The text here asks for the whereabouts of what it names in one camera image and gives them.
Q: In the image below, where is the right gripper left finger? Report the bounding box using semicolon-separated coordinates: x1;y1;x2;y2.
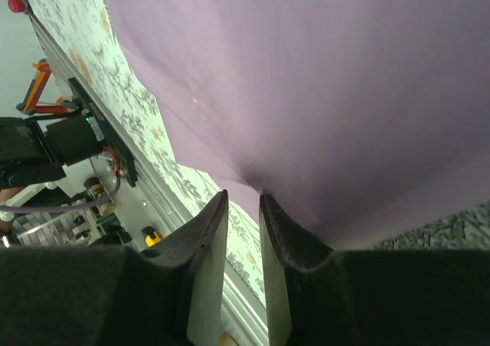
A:
0;188;230;346

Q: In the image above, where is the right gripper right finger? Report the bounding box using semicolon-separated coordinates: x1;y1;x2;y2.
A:
259;193;490;346

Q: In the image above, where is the pink and purple wrapping paper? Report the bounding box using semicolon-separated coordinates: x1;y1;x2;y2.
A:
98;0;490;253

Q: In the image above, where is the grey slotted cable duct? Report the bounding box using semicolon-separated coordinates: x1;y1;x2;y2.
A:
17;207;96;247

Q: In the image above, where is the floral patterned tablecloth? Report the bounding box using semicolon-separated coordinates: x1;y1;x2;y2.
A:
21;0;490;308

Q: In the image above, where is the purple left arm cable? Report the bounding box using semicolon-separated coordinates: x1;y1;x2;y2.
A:
0;173;123;215

